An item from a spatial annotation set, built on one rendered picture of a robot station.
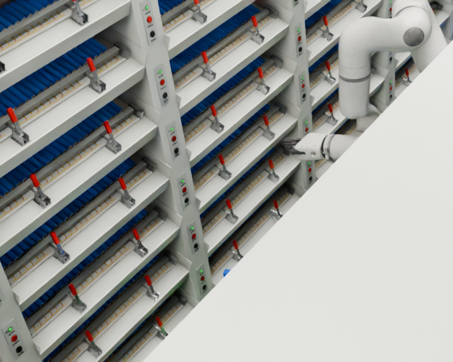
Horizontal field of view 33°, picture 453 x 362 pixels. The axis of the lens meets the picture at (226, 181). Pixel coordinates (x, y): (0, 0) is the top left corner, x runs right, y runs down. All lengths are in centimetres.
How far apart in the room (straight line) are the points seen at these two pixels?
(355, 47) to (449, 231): 173
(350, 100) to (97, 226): 81
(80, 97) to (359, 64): 77
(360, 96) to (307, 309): 185
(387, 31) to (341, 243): 168
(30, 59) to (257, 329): 150
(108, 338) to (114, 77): 82
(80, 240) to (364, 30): 97
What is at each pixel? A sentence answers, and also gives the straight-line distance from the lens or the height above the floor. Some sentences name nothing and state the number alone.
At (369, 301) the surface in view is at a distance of 38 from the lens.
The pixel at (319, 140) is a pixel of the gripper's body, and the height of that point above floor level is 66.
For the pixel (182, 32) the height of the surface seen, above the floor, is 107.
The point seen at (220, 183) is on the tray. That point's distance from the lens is 255.
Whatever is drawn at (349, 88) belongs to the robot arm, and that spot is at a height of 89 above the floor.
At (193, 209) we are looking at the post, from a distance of 244.
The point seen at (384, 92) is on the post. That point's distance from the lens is 350.
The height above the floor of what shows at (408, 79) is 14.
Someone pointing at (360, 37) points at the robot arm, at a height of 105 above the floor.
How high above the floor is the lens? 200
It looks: 36 degrees down
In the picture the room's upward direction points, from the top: 9 degrees counter-clockwise
